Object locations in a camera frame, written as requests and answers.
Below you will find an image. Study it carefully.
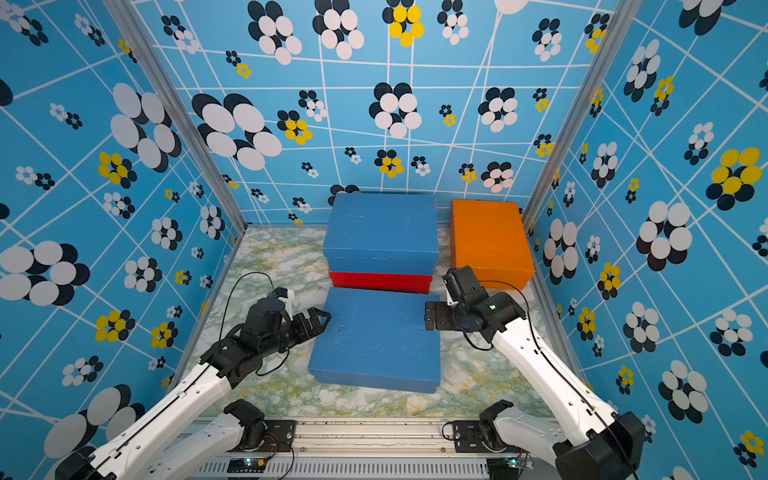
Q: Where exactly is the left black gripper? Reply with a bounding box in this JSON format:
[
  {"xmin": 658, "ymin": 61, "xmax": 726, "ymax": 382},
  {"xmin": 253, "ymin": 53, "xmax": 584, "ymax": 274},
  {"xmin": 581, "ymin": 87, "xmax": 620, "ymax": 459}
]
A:
[{"xmin": 263, "ymin": 305, "xmax": 334, "ymax": 358}]

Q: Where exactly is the blue shoebox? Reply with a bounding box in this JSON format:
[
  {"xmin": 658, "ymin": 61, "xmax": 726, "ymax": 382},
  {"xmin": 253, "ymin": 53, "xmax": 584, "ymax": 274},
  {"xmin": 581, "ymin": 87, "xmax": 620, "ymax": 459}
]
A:
[
  {"xmin": 308, "ymin": 287, "xmax": 441, "ymax": 394},
  {"xmin": 323, "ymin": 193, "xmax": 439, "ymax": 276}
]

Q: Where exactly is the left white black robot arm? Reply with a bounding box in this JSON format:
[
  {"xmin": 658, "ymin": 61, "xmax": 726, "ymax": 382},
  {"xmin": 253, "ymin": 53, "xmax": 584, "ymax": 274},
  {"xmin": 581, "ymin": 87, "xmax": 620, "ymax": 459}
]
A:
[{"xmin": 55, "ymin": 297, "xmax": 331, "ymax": 479}]

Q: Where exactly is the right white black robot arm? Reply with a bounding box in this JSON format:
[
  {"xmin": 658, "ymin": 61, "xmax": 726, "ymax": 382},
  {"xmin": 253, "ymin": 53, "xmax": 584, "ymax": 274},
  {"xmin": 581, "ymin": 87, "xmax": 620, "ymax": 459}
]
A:
[{"xmin": 425, "ymin": 266, "xmax": 646, "ymax": 479}]

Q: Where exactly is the red shoebox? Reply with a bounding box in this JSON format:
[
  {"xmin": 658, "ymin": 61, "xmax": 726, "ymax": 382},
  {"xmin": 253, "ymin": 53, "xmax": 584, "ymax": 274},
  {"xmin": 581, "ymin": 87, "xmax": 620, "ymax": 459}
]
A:
[{"xmin": 329, "ymin": 271, "xmax": 432, "ymax": 294}]

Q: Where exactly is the orange shoebox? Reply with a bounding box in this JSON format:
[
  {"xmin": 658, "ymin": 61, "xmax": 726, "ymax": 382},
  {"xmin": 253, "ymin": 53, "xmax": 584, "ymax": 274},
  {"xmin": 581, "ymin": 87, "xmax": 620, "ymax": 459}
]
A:
[{"xmin": 449, "ymin": 199, "xmax": 535, "ymax": 290}]

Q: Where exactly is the left green circuit board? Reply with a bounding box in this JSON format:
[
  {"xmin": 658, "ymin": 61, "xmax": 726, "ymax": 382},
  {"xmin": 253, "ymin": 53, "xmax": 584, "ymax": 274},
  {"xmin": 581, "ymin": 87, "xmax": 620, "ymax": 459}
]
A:
[{"xmin": 227, "ymin": 457, "xmax": 267, "ymax": 475}]

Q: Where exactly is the green circuit board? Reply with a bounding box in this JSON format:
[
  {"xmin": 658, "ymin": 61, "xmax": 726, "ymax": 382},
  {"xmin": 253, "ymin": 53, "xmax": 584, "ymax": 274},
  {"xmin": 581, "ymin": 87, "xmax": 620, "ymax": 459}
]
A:
[
  {"xmin": 487, "ymin": 458, "xmax": 531, "ymax": 480},
  {"xmin": 227, "ymin": 457, "xmax": 267, "ymax": 475}
]

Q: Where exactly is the right green circuit board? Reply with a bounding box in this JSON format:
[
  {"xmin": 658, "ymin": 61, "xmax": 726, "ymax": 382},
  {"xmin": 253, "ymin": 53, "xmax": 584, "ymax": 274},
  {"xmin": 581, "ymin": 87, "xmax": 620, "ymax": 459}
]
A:
[{"xmin": 487, "ymin": 458, "xmax": 531, "ymax": 480}]

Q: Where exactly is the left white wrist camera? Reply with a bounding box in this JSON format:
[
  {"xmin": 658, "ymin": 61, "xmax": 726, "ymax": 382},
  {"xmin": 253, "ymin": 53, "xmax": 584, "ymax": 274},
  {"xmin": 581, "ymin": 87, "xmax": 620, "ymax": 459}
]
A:
[{"xmin": 270, "ymin": 287, "xmax": 295, "ymax": 317}]

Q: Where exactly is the left black camera cable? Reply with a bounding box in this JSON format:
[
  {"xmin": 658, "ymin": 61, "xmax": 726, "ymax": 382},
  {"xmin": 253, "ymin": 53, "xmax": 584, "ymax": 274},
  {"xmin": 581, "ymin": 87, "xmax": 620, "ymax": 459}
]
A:
[{"xmin": 218, "ymin": 271, "xmax": 292, "ymax": 378}]

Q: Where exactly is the black camera cable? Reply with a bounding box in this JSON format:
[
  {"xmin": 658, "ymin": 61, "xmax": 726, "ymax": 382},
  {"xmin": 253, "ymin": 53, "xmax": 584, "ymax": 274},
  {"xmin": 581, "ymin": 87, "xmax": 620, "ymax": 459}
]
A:
[
  {"xmin": 218, "ymin": 271, "xmax": 292, "ymax": 378},
  {"xmin": 461, "ymin": 279, "xmax": 641, "ymax": 480}
]

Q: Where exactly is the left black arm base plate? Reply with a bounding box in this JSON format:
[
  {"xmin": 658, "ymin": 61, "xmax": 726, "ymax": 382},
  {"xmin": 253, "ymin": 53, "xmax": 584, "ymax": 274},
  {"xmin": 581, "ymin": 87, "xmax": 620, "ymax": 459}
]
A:
[{"xmin": 229, "ymin": 420, "xmax": 298, "ymax": 454}]

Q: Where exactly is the right black camera cable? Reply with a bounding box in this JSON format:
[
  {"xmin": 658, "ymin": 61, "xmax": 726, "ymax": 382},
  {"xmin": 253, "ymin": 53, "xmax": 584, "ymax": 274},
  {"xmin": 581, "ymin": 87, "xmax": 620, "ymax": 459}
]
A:
[{"xmin": 461, "ymin": 279, "xmax": 641, "ymax": 480}]

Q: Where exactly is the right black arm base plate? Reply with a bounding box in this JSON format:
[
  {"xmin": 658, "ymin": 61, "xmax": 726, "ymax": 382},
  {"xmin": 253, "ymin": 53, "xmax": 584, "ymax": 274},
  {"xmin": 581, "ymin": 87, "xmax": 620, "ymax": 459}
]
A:
[{"xmin": 442, "ymin": 420, "xmax": 523, "ymax": 454}]

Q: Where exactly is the aluminium front rail frame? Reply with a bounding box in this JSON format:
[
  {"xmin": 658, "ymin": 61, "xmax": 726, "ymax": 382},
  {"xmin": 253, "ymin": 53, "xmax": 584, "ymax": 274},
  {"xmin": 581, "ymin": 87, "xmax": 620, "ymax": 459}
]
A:
[{"xmin": 185, "ymin": 419, "xmax": 563, "ymax": 479}]

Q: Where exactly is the right aluminium corner post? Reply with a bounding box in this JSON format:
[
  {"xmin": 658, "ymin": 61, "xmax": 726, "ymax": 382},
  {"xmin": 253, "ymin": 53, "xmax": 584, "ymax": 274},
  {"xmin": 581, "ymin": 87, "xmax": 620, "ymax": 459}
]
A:
[{"xmin": 520, "ymin": 0, "xmax": 647, "ymax": 224}]

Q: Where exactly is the aluminium corner post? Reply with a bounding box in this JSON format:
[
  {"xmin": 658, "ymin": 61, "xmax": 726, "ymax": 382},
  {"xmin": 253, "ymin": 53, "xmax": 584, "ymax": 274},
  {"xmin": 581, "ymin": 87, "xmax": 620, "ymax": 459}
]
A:
[
  {"xmin": 520, "ymin": 0, "xmax": 647, "ymax": 224},
  {"xmin": 105, "ymin": 1, "xmax": 247, "ymax": 235}
]

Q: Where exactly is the left aluminium corner post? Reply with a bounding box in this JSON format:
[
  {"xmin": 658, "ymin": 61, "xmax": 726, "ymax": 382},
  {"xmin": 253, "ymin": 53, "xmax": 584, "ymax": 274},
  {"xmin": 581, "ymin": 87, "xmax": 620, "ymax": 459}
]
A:
[{"xmin": 105, "ymin": 1, "xmax": 247, "ymax": 235}]

